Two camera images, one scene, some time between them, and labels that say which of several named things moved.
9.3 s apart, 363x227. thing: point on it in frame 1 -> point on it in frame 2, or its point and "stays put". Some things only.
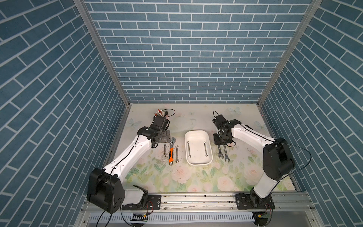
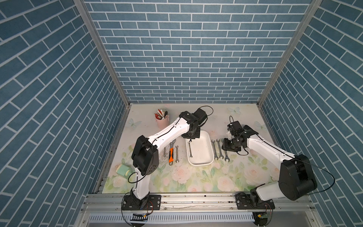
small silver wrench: x=177 y=150 stays put
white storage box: x=198 y=150 stays put
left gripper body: x=164 y=136 -> x=195 y=134
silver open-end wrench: x=220 y=154 stays put
